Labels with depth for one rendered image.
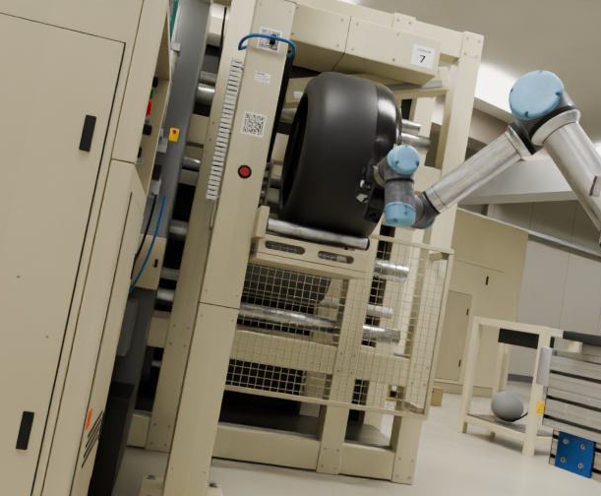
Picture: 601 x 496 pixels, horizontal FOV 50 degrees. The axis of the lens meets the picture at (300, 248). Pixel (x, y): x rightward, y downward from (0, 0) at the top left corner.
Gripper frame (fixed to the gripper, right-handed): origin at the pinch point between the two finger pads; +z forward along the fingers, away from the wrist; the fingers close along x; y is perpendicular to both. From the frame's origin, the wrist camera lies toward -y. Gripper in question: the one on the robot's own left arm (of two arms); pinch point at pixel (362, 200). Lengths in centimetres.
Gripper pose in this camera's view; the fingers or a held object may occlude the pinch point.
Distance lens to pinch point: 191.6
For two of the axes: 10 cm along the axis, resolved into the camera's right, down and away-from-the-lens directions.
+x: -9.7, -1.9, -1.8
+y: 1.5, -9.7, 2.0
